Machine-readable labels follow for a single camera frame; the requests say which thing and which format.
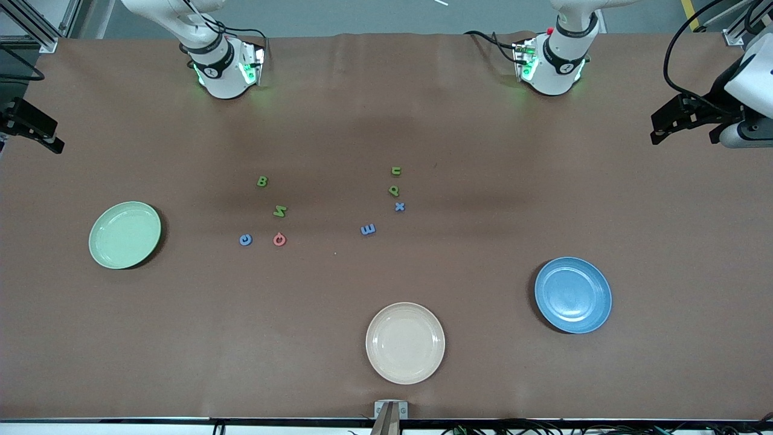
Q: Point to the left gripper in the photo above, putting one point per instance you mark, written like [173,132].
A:
[714,100]

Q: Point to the blue letter C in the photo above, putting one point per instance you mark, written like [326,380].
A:
[241,240]

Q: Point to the green letter N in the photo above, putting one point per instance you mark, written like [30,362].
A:
[279,211]

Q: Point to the green letter p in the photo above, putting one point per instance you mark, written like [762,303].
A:
[394,191]

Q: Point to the blue letter m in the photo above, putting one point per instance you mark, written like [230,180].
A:
[368,229]

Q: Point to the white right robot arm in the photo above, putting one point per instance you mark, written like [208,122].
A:
[223,78]

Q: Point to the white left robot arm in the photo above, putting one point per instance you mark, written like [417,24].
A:
[558,72]

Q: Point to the light green plate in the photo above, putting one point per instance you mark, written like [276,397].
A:
[125,235]

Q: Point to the metal base box green light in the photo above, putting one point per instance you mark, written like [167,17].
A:
[524,60]
[252,63]

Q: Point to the blue plate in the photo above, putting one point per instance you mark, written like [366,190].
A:
[572,295]

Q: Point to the brown table cover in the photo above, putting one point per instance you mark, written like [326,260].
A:
[386,121]

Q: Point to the cream plate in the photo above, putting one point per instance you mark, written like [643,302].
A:
[405,343]

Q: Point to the aluminium frame profile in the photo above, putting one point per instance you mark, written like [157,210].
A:
[42,36]
[734,36]

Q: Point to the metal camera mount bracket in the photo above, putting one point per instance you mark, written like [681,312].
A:
[391,417]

